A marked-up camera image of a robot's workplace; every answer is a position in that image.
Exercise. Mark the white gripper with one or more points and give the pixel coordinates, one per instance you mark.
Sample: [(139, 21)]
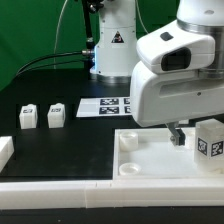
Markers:
[(168, 83)]

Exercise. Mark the white square tabletop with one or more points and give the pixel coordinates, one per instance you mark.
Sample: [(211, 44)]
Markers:
[(150, 154)]

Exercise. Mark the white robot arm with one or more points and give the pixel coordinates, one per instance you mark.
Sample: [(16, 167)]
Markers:
[(115, 55)]

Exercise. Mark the marker sheet with tags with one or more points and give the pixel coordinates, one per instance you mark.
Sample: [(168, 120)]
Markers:
[(101, 107)]

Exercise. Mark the white left fence block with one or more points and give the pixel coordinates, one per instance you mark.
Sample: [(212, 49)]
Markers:
[(6, 150)]

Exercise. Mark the white front fence rail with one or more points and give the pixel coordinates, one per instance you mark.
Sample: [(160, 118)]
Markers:
[(112, 193)]

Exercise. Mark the black camera pole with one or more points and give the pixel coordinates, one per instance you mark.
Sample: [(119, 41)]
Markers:
[(89, 6)]

